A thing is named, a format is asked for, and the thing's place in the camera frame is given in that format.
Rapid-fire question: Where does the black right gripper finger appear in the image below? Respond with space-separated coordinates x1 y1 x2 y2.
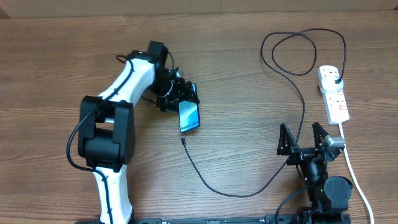
277 123 297 156
312 122 329 149

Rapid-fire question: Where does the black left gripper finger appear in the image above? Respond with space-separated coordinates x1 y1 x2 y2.
185 81 200 104
158 100 182 113

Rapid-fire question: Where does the blue smartphone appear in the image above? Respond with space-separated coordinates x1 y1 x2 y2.
178 101 200 133

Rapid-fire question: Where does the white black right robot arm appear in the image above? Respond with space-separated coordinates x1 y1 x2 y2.
277 122 352 214

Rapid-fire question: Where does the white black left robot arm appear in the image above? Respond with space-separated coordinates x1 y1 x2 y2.
71 41 200 223

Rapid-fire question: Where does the white charger plug adapter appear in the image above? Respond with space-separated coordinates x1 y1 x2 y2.
319 77 344 93

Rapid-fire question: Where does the white power strip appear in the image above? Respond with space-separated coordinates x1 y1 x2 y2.
317 65 349 124

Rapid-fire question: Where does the brown cardboard backdrop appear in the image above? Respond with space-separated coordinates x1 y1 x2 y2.
1 0 397 19

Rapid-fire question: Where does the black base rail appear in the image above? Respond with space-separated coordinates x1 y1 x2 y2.
74 213 352 224

